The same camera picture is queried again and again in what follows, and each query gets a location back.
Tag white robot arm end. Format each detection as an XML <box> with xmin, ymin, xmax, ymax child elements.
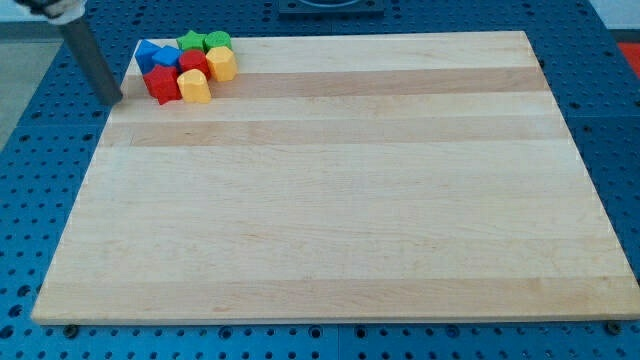
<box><xmin>13</xmin><ymin>0</ymin><xmax>86</xmax><ymax>26</ymax></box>

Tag red star block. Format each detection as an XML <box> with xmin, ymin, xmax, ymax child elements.
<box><xmin>143</xmin><ymin>65</ymin><xmax>182</xmax><ymax>105</ymax></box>

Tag green star block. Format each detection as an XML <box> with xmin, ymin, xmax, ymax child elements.
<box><xmin>176</xmin><ymin>30</ymin><xmax>206</xmax><ymax>52</ymax></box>

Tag large wooden board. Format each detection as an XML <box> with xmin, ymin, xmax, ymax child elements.
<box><xmin>32</xmin><ymin>31</ymin><xmax>639</xmax><ymax>325</ymax></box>

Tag yellow hexagon block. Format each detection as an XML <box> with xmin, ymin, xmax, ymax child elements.
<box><xmin>206</xmin><ymin>46</ymin><xmax>238</xmax><ymax>82</ymax></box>

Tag yellow heart block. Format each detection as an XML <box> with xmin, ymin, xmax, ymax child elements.
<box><xmin>177</xmin><ymin>69</ymin><xmax>212</xmax><ymax>104</ymax></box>

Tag green cylinder block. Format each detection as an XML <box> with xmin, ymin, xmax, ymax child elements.
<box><xmin>203</xmin><ymin>30</ymin><xmax>233</xmax><ymax>52</ymax></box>

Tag red cylinder block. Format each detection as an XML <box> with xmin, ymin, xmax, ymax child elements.
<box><xmin>178</xmin><ymin>49</ymin><xmax>211</xmax><ymax>80</ymax></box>

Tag blue cube block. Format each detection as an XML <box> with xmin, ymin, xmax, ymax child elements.
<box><xmin>151</xmin><ymin>46</ymin><xmax>183</xmax><ymax>70</ymax></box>

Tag blue triangle block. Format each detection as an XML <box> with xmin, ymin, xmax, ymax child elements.
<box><xmin>134</xmin><ymin>39</ymin><xmax>161</xmax><ymax>75</ymax></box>

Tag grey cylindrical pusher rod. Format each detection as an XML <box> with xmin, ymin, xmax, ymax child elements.
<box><xmin>58</xmin><ymin>16</ymin><xmax>123</xmax><ymax>106</ymax></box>

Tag red object at edge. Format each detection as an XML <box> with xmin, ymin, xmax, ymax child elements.
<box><xmin>617</xmin><ymin>42</ymin><xmax>640</xmax><ymax>77</ymax></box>

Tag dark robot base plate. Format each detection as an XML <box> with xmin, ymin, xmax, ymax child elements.
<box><xmin>275</xmin><ymin>0</ymin><xmax>385</xmax><ymax>16</ymax></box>

